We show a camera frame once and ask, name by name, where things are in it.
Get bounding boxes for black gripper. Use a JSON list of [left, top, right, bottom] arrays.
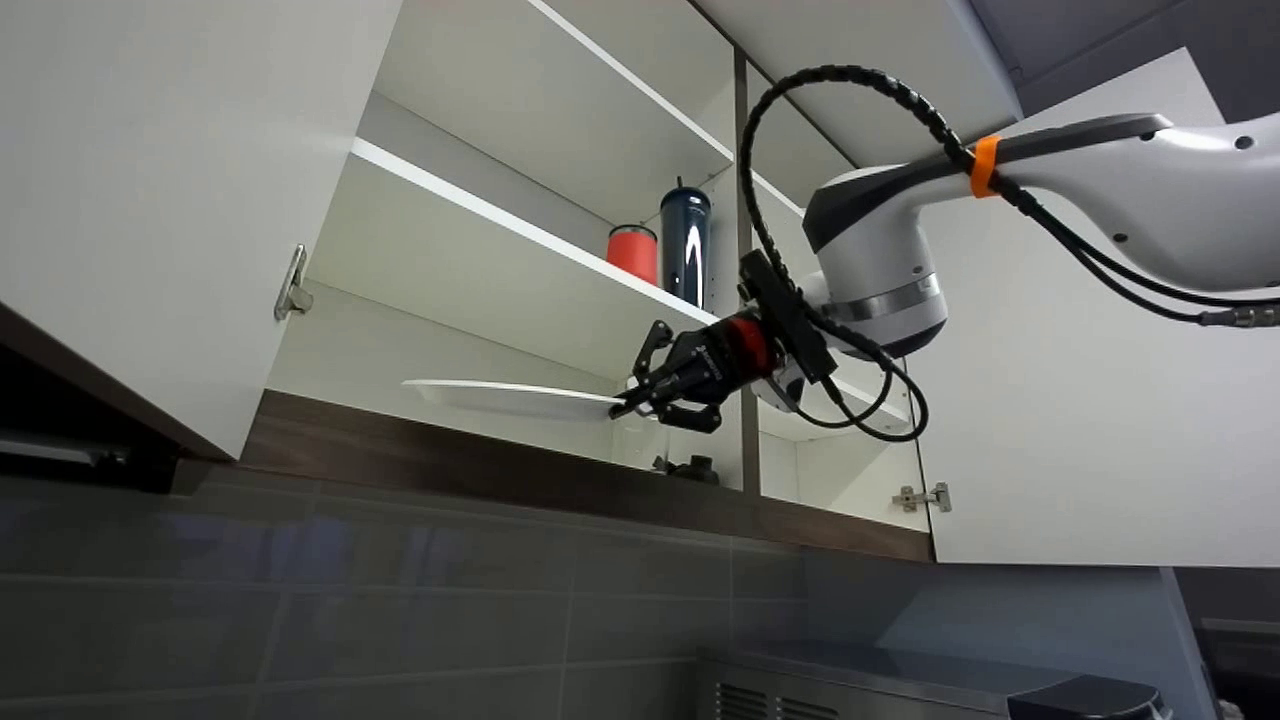
[[607, 315, 753, 435]]

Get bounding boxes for white plate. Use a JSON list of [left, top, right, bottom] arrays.
[[398, 371, 640, 418]]

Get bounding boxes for brown wooden cupboard trim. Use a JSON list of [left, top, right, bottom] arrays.
[[237, 388, 934, 568]]

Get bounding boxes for white cupboard door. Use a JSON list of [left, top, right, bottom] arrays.
[[0, 0, 408, 464], [875, 48, 1280, 573]]

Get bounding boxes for small black object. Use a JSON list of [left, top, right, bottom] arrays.
[[650, 453, 723, 487]]

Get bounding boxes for red gripper coupling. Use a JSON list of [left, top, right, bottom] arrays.
[[734, 315, 778, 374]]

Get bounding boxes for red cup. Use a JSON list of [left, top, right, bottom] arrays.
[[604, 220, 665, 288]]

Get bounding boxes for dark blue tumbler with lid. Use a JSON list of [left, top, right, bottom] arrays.
[[654, 175, 716, 311]]

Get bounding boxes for metal door hinge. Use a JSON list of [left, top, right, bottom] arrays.
[[889, 475, 954, 515], [273, 243, 319, 328]]

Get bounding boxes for grey vented metal appliance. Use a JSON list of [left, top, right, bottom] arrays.
[[692, 644, 1031, 720]]

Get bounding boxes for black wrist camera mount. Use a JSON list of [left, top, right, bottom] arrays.
[[734, 243, 838, 396]]

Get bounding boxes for white wall cupboard carcass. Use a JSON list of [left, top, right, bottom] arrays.
[[264, 0, 1031, 532]]

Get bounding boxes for grey cupboard divider post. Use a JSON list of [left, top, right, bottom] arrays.
[[726, 48, 769, 501]]

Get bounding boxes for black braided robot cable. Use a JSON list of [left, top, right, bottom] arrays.
[[734, 59, 1280, 448]]

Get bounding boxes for orange cable strap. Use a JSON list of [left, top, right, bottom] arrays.
[[963, 130, 1002, 200]]

